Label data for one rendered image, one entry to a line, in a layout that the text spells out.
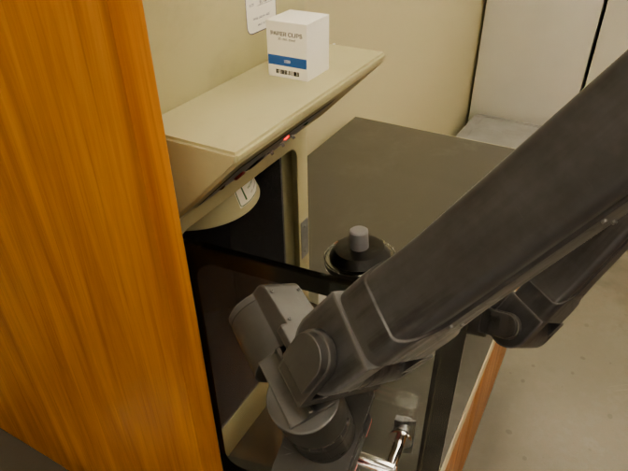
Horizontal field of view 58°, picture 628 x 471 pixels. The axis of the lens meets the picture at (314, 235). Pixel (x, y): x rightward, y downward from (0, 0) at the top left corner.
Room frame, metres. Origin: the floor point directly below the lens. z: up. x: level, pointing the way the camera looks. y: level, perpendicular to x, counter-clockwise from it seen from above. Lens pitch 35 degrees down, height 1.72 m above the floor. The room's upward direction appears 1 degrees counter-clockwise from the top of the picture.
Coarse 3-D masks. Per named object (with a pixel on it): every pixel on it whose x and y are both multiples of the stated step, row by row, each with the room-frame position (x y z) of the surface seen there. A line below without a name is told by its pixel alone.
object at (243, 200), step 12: (252, 180) 0.69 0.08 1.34; (240, 192) 0.65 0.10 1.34; (252, 192) 0.67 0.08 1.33; (228, 204) 0.63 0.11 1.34; (240, 204) 0.64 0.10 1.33; (252, 204) 0.65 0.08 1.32; (204, 216) 0.61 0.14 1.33; (216, 216) 0.61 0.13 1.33; (228, 216) 0.62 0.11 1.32; (240, 216) 0.63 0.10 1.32; (192, 228) 0.60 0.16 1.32; (204, 228) 0.60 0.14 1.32
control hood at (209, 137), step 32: (352, 64) 0.65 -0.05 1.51; (224, 96) 0.56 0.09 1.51; (256, 96) 0.55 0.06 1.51; (288, 96) 0.55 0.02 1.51; (320, 96) 0.56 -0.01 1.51; (192, 128) 0.48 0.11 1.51; (224, 128) 0.48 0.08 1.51; (256, 128) 0.48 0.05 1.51; (288, 128) 0.50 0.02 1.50; (192, 160) 0.45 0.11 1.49; (224, 160) 0.43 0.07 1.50; (192, 192) 0.45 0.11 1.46
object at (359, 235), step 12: (360, 228) 0.69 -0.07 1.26; (348, 240) 0.70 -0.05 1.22; (360, 240) 0.67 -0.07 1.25; (372, 240) 0.70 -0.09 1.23; (336, 252) 0.67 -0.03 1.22; (348, 252) 0.67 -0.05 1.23; (360, 252) 0.67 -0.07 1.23; (372, 252) 0.67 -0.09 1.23; (384, 252) 0.67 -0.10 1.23; (336, 264) 0.66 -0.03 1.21; (348, 264) 0.65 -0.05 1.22; (360, 264) 0.64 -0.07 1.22; (372, 264) 0.65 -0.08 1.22
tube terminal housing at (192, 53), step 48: (144, 0) 0.52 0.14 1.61; (192, 0) 0.57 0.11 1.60; (240, 0) 0.64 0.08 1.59; (288, 0) 0.72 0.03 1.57; (192, 48) 0.56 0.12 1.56; (240, 48) 0.63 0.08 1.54; (192, 96) 0.55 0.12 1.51; (288, 144) 0.71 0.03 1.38; (288, 192) 0.76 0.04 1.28; (288, 240) 0.75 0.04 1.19
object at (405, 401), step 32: (192, 256) 0.47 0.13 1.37; (224, 256) 0.45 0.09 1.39; (256, 256) 0.44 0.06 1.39; (224, 288) 0.45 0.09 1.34; (320, 288) 0.41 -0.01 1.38; (224, 320) 0.45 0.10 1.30; (224, 352) 0.46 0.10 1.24; (448, 352) 0.36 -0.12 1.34; (224, 384) 0.46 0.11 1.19; (256, 384) 0.44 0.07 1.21; (384, 384) 0.38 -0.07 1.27; (416, 384) 0.37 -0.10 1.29; (448, 384) 0.36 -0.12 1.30; (224, 416) 0.46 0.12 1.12; (256, 416) 0.44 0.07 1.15; (384, 416) 0.38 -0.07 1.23; (416, 416) 0.37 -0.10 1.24; (448, 416) 0.35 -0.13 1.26; (224, 448) 0.47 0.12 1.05; (256, 448) 0.45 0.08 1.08; (384, 448) 0.38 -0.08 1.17; (416, 448) 0.37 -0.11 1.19
